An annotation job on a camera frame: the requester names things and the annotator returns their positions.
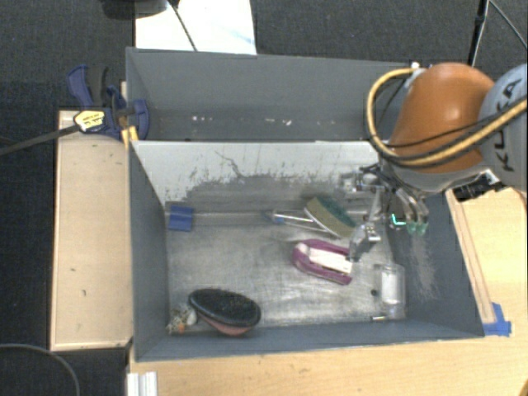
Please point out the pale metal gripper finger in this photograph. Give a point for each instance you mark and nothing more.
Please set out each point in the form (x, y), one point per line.
(363, 241)

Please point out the green and yellow sponge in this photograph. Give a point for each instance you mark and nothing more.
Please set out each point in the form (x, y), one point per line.
(330, 218)

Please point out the purple and white stapler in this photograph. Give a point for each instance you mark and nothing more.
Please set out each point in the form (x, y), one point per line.
(319, 262)

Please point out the clear glass jar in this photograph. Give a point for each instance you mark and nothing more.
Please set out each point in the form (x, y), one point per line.
(391, 289)

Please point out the small metal pin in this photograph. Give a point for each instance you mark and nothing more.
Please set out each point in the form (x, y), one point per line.
(378, 318)

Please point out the grey metal bin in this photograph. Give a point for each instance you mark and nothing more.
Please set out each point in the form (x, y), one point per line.
(247, 262)

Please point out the clear tube with blue tip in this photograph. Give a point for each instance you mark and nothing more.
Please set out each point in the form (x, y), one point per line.
(231, 218)

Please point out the black oval brush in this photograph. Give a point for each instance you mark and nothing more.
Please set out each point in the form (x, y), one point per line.
(224, 309)

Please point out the blue clip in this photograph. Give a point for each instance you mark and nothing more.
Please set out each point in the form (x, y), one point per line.
(180, 218)

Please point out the small brown and white toy animal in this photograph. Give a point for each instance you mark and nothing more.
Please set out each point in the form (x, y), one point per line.
(181, 320)

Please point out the pale wood flat board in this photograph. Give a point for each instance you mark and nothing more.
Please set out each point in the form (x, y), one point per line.
(92, 241)

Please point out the black cylinder on white bracket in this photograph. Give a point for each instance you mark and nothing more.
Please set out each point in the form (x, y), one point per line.
(478, 188)

